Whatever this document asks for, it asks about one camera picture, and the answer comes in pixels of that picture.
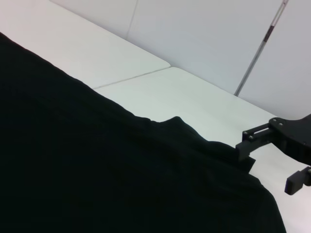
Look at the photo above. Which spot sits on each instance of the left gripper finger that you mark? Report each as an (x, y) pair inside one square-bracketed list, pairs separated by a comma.
[(245, 148), (295, 183)]

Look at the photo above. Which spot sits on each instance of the black t-shirt with FREE print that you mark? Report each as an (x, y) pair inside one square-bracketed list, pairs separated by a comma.
[(97, 157)]

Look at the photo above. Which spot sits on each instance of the thin metal pole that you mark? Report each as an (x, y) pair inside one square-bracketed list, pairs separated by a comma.
[(252, 61)]

